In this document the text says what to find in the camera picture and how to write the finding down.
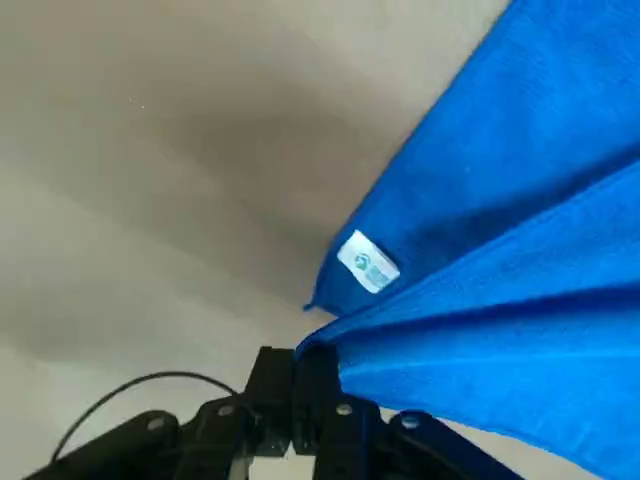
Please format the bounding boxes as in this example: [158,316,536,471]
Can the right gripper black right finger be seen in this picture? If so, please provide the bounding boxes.
[294,345,525,480]

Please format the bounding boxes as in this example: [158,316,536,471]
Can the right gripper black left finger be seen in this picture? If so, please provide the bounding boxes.
[24,344,297,480]

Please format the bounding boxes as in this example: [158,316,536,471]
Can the blue towel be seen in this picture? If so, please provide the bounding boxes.
[293,0,640,480]

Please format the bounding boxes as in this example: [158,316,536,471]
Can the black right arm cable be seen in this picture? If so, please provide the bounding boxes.
[52,369,261,461]

